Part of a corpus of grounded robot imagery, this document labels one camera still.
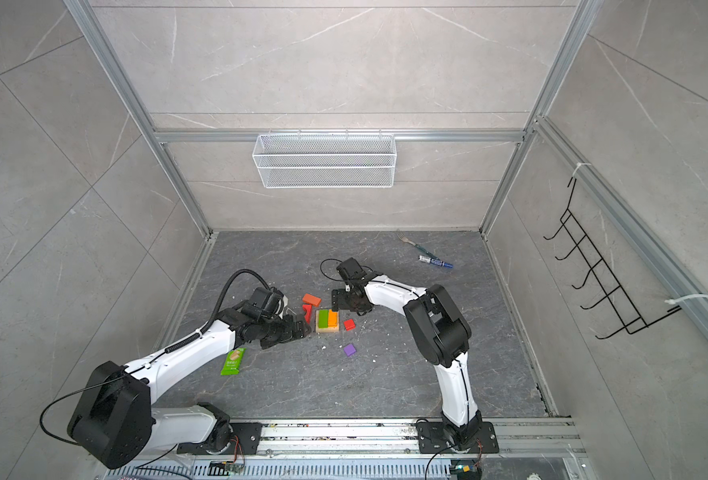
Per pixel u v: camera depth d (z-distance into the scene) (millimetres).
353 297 729
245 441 732
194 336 528
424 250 1144
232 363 838
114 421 407
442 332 520
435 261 1102
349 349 880
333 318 929
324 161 1002
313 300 987
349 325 927
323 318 930
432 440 727
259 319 661
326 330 917
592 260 700
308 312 953
